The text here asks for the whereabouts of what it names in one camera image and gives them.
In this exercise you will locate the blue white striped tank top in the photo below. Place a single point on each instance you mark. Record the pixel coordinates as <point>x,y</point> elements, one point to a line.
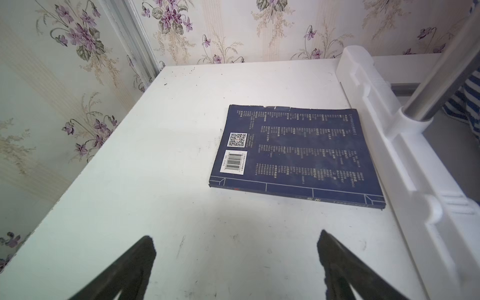
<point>464,104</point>

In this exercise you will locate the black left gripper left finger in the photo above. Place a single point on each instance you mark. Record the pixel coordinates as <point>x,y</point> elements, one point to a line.
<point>127,278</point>

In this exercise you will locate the white metal clothes rack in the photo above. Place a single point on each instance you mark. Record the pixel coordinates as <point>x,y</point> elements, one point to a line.
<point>440,224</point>

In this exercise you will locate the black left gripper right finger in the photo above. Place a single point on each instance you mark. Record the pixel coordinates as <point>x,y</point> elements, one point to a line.
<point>346,274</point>

